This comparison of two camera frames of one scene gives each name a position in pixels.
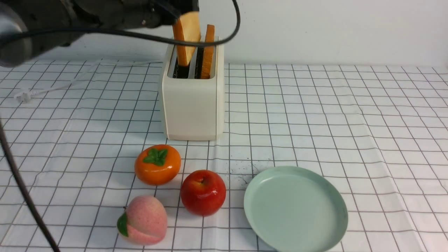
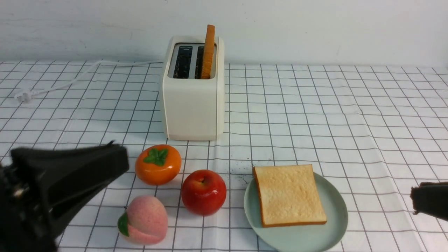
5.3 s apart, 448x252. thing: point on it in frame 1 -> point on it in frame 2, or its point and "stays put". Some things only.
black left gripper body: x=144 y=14 -> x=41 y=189
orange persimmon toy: x=158 y=165 stays put
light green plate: x=291 y=209 stays put
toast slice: x=188 y=27 -> x=288 y=195
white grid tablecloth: x=75 y=131 stays put
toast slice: x=207 y=61 stays put
